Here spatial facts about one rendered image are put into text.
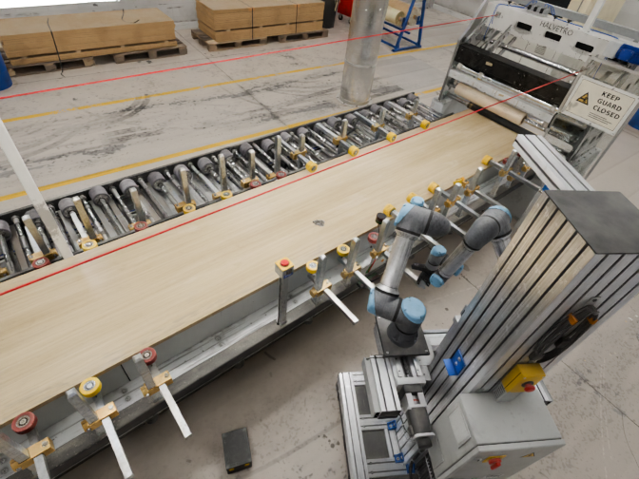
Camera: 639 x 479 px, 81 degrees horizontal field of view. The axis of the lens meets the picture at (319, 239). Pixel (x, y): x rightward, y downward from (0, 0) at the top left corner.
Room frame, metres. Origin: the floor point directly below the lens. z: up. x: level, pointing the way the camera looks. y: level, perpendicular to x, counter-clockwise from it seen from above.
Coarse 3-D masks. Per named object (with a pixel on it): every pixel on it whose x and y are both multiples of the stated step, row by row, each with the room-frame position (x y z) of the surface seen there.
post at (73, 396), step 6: (72, 390) 0.53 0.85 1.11; (66, 396) 0.50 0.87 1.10; (72, 396) 0.51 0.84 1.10; (78, 396) 0.52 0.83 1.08; (72, 402) 0.50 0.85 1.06; (78, 402) 0.51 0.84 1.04; (84, 402) 0.52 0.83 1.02; (78, 408) 0.50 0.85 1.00; (84, 408) 0.51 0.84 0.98; (90, 408) 0.53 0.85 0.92; (84, 414) 0.50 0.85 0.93; (90, 414) 0.51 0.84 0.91; (96, 414) 0.53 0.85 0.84; (90, 420) 0.50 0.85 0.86; (102, 426) 0.52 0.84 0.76
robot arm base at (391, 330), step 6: (390, 324) 1.05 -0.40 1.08; (396, 324) 1.01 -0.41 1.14; (390, 330) 1.01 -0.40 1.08; (396, 330) 1.00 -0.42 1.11; (390, 336) 0.99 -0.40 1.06; (396, 336) 0.98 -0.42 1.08; (402, 336) 0.97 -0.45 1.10; (408, 336) 0.97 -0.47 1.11; (414, 336) 0.98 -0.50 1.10; (396, 342) 0.96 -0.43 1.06; (402, 342) 0.96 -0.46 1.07; (408, 342) 0.96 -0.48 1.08; (414, 342) 0.97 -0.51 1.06
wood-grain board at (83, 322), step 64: (448, 128) 3.53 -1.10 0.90; (256, 192) 2.12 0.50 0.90; (320, 192) 2.23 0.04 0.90; (384, 192) 2.34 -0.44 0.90; (128, 256) 1.38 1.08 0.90; (192, 256) 1.45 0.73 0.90; (256, 256) 1.52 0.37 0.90; (0, 320) 0.87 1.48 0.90; (64, 320) 0.92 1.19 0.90; (128, 320) 0.97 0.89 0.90; (192, 320) 1.02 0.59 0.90; (0, 384) 0.58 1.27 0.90; (64, 384) 0.62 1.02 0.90
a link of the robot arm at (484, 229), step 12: (480, 228) 1.31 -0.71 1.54; (492, 228) 1.31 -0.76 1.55; (468, 240) 1.30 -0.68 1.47; (480, 240) 1.28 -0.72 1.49; (456, 252) 1.32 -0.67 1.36; (468, 252) 1.29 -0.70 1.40; (444, 264) 1.34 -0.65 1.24; (456, 264) 1.30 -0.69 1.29; (432, 276) 1.34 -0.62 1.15; (444, 276) 1.32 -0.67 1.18
